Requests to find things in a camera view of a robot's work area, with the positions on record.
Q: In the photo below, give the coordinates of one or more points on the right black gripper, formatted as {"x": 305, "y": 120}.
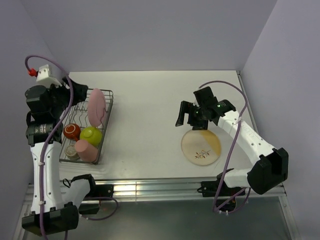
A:
{"x": 188, "y": 107}

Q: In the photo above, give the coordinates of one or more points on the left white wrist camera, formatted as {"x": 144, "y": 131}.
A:
{"x": 44, "y": 76}

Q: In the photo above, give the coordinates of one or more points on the lime green bowl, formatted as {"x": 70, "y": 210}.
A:
{"x": 92, "y": 135}

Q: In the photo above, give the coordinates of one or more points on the wire dish rack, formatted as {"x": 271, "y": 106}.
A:
{"x": 78, "y": 114}

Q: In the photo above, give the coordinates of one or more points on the pink plastic cup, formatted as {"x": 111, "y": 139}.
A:
{"x": 86, "y": 151}

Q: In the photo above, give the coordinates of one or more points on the orange ceramic mug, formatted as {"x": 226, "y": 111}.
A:
{"x": 72, "y": 132}

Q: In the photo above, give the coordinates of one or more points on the speckled ceramic small cup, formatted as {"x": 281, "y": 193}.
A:
{"x": 71, "y": 152}

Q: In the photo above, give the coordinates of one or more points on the pink plastic plate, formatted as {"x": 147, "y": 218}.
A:
{"x": 96, "y": 107}

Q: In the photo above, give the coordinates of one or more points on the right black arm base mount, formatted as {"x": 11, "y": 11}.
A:
{"x": 210, "y": 188}

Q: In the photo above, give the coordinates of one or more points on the cream floral plate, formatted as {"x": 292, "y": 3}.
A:
{"x": 201, "y": 147}

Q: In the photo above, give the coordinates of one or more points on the aluminium table edge rail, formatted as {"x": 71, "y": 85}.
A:
{"x": 155, "y": 189}

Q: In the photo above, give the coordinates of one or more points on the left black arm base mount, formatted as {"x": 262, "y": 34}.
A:
{"x": 87, "y": 195}

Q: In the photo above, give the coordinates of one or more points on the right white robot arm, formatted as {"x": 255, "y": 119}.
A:
{"x": 269, "y": 164}

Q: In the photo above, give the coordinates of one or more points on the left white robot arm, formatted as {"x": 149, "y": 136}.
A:
{"x": 51, "y": 211}

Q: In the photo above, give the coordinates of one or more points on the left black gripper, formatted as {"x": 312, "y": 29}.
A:
{"x": 80, "y": 93}

